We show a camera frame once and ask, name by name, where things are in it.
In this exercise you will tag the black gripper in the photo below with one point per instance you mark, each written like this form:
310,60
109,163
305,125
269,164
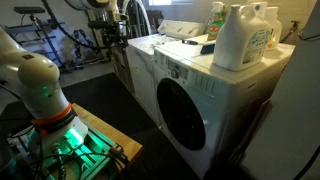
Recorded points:
115,33

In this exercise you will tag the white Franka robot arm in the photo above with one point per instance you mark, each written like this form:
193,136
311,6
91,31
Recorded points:
36,76

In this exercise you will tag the white top-load laundry machine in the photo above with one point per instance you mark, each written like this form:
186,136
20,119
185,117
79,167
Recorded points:
143,73

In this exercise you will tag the black floor mat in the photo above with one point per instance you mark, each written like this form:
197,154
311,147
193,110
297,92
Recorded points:
110,96

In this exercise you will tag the silver washer control knob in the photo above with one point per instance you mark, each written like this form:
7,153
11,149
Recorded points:
174,73

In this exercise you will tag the bright window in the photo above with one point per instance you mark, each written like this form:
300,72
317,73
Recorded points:
166,2

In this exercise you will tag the black pen-shaped tool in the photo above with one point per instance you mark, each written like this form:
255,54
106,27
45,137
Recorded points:
190,42

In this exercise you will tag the blue weight bench rack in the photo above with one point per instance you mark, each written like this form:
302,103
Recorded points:
36,36

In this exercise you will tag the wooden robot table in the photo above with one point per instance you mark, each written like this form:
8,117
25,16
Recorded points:
110,133

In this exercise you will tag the dark blue flat object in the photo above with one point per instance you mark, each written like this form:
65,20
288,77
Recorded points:
207,49

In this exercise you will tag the round dark washer door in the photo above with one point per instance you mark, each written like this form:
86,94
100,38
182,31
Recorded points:
181,115

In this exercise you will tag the white detergent drawer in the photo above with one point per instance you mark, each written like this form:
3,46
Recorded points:
205,83

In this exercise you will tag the green label spray bottle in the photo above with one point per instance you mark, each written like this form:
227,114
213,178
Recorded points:
216,25

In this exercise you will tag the large white detergent jug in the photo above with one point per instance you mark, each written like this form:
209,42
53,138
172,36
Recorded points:
240,40

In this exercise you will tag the white front-load washing machine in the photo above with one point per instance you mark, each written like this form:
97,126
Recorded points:
233,100

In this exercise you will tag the white bottle yellow label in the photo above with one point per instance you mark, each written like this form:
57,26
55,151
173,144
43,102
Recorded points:
275,28

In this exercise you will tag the wall water faucet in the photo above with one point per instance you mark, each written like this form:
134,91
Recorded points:
290,30

